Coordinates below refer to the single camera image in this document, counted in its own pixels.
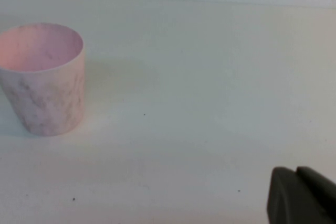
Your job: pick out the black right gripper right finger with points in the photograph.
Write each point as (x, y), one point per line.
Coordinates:
(320, 187)

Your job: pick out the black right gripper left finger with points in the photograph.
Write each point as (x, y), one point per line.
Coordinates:
(286, 197)

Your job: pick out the pink marbled plastic cup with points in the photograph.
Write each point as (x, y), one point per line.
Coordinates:
(44, 103)

